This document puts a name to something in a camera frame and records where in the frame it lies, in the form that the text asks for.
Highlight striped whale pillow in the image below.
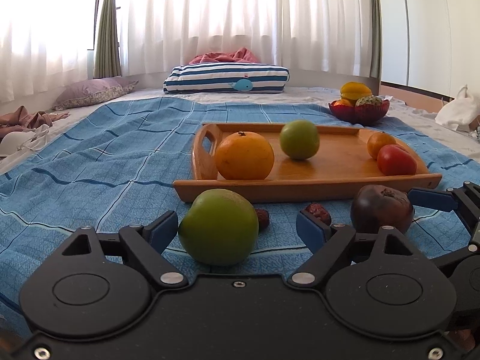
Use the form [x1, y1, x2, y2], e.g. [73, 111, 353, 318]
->
[163, 64, 290, 94]

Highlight purple floral pillow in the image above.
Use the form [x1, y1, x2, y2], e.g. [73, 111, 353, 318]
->
[52, 78, 139, 111]

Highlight small dark orange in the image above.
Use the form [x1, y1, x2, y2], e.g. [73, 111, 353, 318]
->
[367, 131, 397, 160]

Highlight white cloth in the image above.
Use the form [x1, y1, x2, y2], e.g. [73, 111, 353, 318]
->
[0, 124, 51, 158]

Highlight red glass bowl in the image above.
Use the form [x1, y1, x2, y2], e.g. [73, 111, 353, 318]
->
[328, 99, 391, 124]

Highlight green curtain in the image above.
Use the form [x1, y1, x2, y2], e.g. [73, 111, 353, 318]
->
[93, 0, 122, 79]

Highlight white sheer curtain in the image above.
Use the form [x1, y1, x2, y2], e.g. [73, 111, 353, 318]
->
[0, 0, 379, 102]

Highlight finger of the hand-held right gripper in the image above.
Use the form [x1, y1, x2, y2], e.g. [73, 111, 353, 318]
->
[408, 182, 480, 218]

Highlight pink clothes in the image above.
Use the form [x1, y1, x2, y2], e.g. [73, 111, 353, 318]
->
[0, 106, 70, 137]

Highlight white wardrobe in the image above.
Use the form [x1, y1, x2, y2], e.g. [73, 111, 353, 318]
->
[379, 0, 480, 113]

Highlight white plastic bag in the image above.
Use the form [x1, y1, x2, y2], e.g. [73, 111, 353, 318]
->
[435, 84, 480, 132]

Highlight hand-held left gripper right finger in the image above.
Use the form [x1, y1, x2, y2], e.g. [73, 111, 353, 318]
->
[288, 211, 432, 291]

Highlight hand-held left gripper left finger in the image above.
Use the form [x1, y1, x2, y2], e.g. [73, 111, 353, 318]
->
[49, 211, 188, 291]

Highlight dark purple tomato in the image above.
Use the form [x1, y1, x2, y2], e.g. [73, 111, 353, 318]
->
[350, 184, 415, 235]

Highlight yellow starfruit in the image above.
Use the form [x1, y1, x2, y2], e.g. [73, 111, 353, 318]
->
[340, 82, 373, 100]

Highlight large orange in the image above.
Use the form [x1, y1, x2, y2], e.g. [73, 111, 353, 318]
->
[214, 131, 275, 181]

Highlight green custard apple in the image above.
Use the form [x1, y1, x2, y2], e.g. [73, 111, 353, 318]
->
[355, 95, 385, 107]

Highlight pink blanket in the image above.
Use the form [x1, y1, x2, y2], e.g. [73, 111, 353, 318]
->
[188, 47, 260, 65]

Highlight blue checked bedsheet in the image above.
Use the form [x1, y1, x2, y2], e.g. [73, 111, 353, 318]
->
[0, 97, 480, 342]

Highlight red tomato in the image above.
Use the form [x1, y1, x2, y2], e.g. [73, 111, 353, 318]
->
[377, 144, 418, 176]

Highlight wooden tray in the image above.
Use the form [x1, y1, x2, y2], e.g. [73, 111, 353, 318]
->
[172, 122, 443, 204]

